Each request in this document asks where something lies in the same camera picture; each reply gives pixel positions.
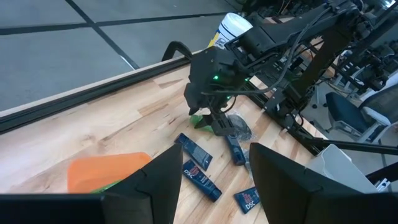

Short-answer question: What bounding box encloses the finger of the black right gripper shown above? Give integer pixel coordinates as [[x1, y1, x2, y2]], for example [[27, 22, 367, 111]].
[[211, 111, 237, 137], [194, 113, 215, 129]]

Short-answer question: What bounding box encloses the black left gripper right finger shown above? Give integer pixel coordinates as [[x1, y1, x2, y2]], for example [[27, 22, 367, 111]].
[[249, 142, 398, 224]]

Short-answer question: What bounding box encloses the orange plastic bin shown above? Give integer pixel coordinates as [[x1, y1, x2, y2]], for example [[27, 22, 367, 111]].
[[67, 151, 152, 194]]

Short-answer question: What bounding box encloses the white wipes canister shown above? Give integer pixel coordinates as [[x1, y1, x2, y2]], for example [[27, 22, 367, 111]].
[[207, 12, 254, 50]]

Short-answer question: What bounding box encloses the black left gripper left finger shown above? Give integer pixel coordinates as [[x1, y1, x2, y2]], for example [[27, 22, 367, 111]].
[[0, 143, 184, 224]]

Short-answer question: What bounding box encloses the black item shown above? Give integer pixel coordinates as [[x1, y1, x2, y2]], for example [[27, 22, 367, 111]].
[[226, 112, 256, 141]]

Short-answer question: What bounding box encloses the black aluminium rig frame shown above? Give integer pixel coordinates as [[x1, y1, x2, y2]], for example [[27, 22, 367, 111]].
[[0, 40, 398, 194]]

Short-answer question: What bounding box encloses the pale grey plastic bin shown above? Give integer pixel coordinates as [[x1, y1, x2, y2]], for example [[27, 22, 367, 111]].
[[306, 143, 379, 194]]

